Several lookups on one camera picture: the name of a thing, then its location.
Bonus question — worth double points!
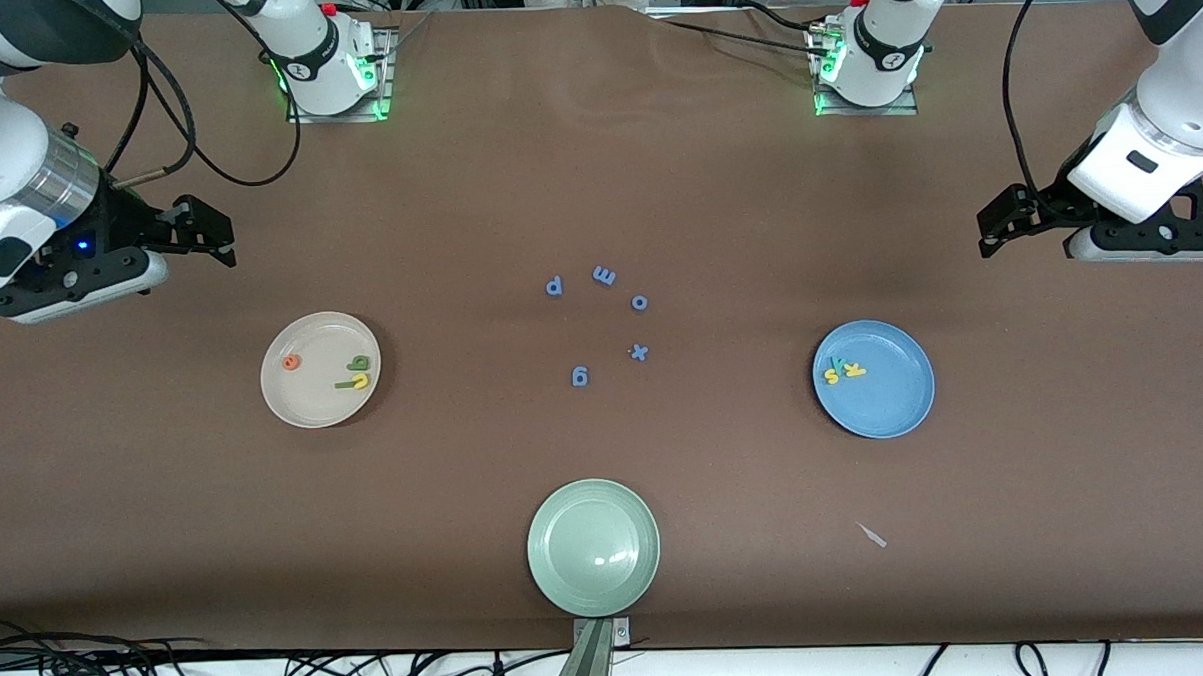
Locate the green plate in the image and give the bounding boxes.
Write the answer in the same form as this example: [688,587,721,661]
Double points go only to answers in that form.
[524,476,664,620]

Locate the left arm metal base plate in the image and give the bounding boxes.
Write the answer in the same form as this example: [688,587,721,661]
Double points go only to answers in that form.
[811,22,920,119]

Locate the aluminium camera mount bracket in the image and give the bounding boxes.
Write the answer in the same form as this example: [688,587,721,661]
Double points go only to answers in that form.
[543,615,634,676]

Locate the blue plate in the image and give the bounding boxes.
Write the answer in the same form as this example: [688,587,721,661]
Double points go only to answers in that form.
[810,317,937,442]

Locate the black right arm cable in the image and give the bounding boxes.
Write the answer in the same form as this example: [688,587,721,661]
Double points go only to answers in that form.
[99,0,303,193]

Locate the black cable on table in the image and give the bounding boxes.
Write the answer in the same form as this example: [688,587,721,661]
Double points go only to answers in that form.
[662,2,838,65]

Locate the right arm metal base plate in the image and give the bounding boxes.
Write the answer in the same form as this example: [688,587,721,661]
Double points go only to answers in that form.
[284,25,397,126]

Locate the beige plate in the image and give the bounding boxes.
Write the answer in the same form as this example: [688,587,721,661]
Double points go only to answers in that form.
[258,310,384,431]

